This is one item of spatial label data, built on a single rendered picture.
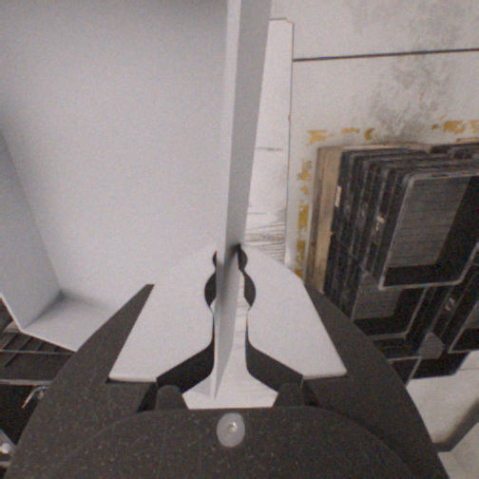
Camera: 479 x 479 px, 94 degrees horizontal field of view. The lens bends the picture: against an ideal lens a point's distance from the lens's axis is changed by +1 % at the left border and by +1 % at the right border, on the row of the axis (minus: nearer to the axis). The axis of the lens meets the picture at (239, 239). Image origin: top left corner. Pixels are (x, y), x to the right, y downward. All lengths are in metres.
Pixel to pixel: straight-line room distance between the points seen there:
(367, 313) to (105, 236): 1.27
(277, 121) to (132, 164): 0.36
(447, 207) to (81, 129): 1.01
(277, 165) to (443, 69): 1.12
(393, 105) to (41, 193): 1.35
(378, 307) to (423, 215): 0.56
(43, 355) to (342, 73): 1.38
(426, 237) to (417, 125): 0.63
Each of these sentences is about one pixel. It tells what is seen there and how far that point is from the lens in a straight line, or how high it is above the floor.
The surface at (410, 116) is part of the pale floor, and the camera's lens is 1.45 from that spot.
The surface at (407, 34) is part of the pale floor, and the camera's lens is 1.42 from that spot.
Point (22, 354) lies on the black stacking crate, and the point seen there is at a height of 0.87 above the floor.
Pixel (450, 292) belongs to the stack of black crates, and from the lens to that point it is 1.32.
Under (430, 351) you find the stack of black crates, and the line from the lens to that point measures 1.85.
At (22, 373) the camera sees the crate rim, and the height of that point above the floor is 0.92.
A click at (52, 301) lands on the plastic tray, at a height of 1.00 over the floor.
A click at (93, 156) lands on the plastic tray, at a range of 0.20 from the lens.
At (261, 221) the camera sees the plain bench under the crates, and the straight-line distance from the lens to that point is 0.53.
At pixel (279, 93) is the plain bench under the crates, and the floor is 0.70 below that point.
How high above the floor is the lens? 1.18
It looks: 61 degrees down
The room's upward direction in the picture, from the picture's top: 176 degrees clockwise
